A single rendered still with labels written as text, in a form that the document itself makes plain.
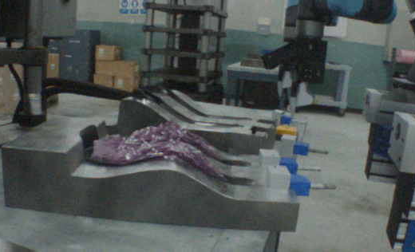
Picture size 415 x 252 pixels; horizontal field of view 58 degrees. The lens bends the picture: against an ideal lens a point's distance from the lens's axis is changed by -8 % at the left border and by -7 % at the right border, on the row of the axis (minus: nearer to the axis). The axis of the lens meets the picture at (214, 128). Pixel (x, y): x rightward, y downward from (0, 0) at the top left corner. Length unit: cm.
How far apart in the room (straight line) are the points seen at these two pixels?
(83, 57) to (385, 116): 700
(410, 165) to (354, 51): 675
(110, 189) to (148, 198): 6
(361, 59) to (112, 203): 701
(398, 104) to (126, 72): 668
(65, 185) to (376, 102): 90
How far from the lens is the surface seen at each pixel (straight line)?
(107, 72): 777
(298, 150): 110
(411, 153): 76
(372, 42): 753
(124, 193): 66
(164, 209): 66
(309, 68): 106
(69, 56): 800
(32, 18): 132
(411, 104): 125
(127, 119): 104
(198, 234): 65
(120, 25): 807
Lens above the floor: 110
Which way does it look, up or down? 13 degrees down
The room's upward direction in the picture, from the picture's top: 5 degrees clockwise
